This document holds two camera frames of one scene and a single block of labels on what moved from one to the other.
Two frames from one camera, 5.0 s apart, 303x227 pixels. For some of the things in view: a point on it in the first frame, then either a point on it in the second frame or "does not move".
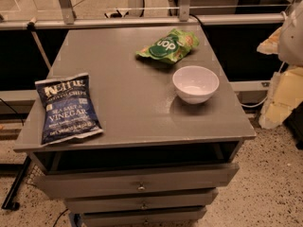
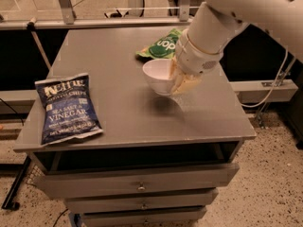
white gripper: x=292 y=38 to x=195 y=60
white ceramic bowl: x=194 y=84 to x=157 y=73
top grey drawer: x=135 y=181 does not move
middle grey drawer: x=141 y=200 does not move
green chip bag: x=170 y=46 does not move
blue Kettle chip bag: x=66 y=109 does not move
